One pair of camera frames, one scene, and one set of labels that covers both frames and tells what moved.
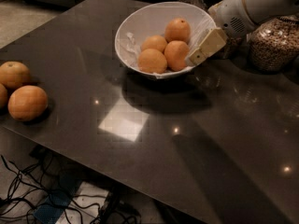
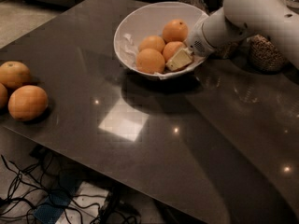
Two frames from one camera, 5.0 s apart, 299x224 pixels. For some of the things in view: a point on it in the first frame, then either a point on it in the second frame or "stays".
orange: (154, 42) stays
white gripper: (228, 15) -> (196, 42)
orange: (177, 29) stays
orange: (176, 53) stays
